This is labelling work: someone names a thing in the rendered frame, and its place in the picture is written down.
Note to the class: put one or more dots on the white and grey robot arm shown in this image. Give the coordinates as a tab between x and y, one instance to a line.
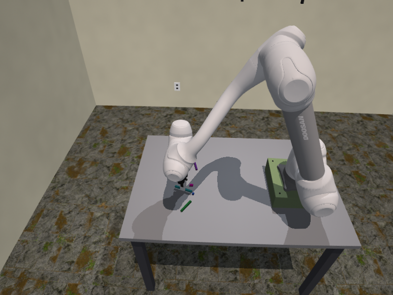
291	78

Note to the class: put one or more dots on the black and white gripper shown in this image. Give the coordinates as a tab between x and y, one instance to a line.
183	183

